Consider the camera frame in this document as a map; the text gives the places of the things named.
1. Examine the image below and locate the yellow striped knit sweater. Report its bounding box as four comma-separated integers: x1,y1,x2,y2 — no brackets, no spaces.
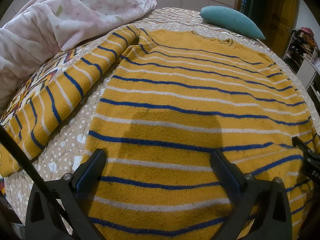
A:
6,25,319,239

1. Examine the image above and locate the beige dotted quilt bedspread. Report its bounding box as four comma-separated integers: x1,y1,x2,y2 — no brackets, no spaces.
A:
2,8,319,221

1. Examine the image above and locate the white shelf unit with clutter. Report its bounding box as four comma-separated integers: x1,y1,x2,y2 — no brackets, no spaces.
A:
283,27,319,109

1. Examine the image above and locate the dark wooden door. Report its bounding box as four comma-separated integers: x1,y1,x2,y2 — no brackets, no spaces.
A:
249,0,298,58

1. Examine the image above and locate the teal pillow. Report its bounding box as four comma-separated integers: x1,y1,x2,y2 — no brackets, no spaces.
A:
200,5,265,40

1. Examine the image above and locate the pink floral blanket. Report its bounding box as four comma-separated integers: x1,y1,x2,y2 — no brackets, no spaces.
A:
1,0,157,109

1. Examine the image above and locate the black cable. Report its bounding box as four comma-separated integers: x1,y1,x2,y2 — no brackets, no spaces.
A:
0,125,75,240

